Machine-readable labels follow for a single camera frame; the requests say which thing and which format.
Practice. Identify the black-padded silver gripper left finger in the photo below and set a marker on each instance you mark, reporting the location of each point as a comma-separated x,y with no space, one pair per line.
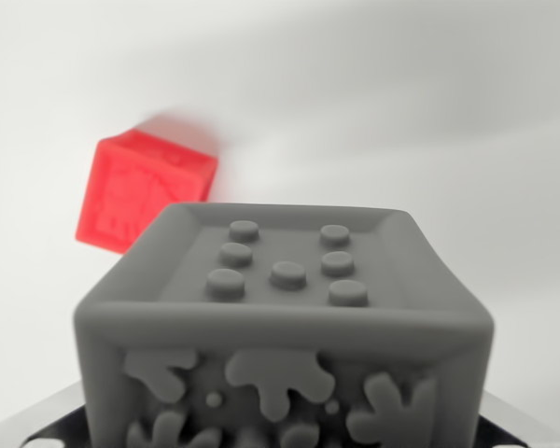
37,422

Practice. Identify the black-padded silver gripper right finger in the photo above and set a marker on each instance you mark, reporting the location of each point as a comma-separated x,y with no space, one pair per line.
518,422

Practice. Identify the grey embossed rubber cube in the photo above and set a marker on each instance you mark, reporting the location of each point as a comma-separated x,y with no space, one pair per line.
284,326

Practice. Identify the red embossed rubber cube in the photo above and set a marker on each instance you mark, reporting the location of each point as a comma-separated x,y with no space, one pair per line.
130,191

